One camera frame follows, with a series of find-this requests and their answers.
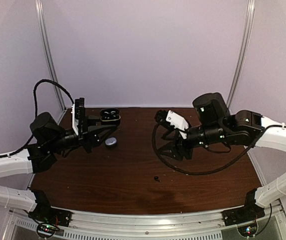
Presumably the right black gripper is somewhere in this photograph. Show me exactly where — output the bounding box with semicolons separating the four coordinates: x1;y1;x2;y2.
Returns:
156;122;227;162

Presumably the purple earbud charging case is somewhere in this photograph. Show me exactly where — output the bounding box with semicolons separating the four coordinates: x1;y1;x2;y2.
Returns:
105;137;118;148

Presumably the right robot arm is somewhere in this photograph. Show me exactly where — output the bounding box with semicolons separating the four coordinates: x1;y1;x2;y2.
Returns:
152;92;286;221

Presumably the right black cable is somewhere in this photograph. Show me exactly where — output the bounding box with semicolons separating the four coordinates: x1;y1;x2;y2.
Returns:
151;122;286;176

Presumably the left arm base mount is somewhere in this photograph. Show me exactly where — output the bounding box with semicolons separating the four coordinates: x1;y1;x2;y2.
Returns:
25;208;72;239

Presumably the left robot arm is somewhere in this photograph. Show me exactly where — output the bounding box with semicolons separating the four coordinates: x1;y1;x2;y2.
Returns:
0;108;121;222

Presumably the aluminium post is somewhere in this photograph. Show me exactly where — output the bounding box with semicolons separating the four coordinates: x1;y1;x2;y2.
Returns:
227;0;255;108
35;0;66;112

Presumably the right aluminium post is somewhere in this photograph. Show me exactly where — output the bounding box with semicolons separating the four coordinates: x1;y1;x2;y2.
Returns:
227;0;255;108

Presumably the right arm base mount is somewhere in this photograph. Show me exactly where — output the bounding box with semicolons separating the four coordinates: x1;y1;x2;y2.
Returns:
222;206;265;239

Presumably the black earbud charging case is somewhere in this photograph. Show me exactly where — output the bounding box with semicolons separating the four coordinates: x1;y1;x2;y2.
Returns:
100;108;121;126

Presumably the left aluminium post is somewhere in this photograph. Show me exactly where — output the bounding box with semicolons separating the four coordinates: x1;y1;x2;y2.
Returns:
35;0;66;112

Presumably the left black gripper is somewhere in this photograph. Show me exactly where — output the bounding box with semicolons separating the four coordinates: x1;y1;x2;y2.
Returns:
48;114;117;153

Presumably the black cable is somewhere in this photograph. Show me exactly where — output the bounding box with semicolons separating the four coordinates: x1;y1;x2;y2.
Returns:
151;122;286;176
0;79;76;161

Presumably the aluminium front rail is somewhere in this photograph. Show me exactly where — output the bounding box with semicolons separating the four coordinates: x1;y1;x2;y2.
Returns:
0;200;286;240

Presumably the left black cable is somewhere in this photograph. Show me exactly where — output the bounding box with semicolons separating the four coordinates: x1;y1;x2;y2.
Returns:
0;79;76;161

